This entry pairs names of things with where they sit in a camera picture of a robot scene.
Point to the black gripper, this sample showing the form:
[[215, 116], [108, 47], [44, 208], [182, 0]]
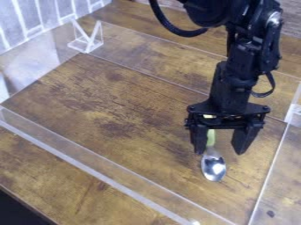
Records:
[[226, 111]]

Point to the green handled metal spoon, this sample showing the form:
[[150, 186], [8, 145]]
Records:
[[212, 165]]

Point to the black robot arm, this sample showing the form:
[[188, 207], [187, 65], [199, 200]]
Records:
[[253, 22]]

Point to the clear acrylic right barrier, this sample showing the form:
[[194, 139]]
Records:
[[278, 203]]

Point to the clear acrylic barrier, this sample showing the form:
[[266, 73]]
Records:
[[278, 203], [152, 195]]

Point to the clear acrylic front barrier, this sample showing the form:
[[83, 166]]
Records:
[[152, 195]]

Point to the clear acrylic triangular bracket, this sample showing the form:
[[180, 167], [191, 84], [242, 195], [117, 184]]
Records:
[[85, 43]]

